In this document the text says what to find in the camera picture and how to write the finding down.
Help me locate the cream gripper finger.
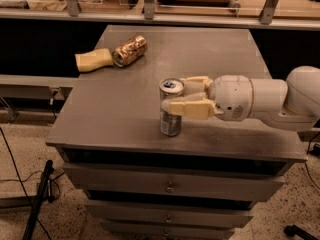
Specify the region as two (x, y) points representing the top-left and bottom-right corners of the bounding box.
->
(161, 92), (217, 120)
(181, 76), (213, 95)

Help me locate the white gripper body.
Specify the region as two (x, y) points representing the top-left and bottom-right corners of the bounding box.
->
(209, 75), (253, 121)

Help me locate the silver blue redbull can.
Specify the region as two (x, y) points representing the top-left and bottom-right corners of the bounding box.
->
(159, 78), (184, 137)

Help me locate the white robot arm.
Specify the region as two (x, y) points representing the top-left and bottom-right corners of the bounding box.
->
(159, 66), (320, 131)

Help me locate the crumpled gold soda can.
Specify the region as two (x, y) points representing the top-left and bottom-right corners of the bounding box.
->
(112, 35), (148, 67)

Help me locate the cream foam block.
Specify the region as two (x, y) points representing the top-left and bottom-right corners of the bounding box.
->
(75, 48), (113, 73)

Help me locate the grey drawer cabinet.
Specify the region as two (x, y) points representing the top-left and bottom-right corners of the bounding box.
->
(47, 26), (306, 240)

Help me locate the top grey drawer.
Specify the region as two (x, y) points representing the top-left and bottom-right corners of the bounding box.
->
(63, 163), (284, 202)

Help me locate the grey drawer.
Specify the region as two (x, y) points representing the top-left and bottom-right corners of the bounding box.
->
(63, 163), (284, 202)
(100, 220), (234, 240)
(85, 200), (252, 228)

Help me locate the middle grey drawer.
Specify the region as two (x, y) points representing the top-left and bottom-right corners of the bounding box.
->
(85, 200), (252, 228)

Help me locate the bottom grey drawer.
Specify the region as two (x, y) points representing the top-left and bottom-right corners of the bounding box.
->
(100, 220), (234, 240)

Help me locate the black stand foot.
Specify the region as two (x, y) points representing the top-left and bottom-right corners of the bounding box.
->
(284, 225), (319, 240)

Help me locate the black tripod leg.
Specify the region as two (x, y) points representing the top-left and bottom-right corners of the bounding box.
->
(22, 160), (53, 240)

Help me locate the grey low bench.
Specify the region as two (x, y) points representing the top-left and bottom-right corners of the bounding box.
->
(0, 75), (76, 100)

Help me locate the grey metal shelf rail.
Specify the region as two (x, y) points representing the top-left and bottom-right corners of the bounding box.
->
(0, 0), (320, 31)

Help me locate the black floor cable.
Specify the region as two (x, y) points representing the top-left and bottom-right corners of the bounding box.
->
(0, 127), (53, 240)

